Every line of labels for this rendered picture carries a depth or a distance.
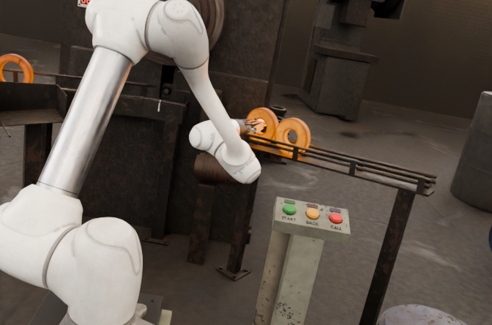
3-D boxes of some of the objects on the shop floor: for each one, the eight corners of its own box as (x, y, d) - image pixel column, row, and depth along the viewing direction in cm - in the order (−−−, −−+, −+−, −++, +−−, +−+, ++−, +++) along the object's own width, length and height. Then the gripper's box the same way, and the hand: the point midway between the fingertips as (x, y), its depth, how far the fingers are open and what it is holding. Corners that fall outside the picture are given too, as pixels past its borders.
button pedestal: (244, 344, 168) (276, 192, 151) (307, 356, 168) (346, 206, 151) (241, 377, 152) (276, 213, 135) (311, 390, 152) (355, 228, 135)
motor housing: (184, 248, 224) (200, 147, 209) (228, 256, 224) (246, 156, 209) (179, 262, 212) (195, 156, 197) (225, 271, 212) (244, 165, 197)
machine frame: (99, 165, 308) (124, -119, 259) (254, 193, 307) (308, -86, 258) (47, 209, 238) (69, -168, 189) (249, 247, 237) (321, -122, 188)
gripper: (218, 133, 181) (254, 125, 199) (244, 143, 173) (278, 133, 192) (221, 116, 178) (256, 109, 197) (247, 124, 171) (281, 116, 190)
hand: (262, 122), depth 192 cm, fingers closed, pressing on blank
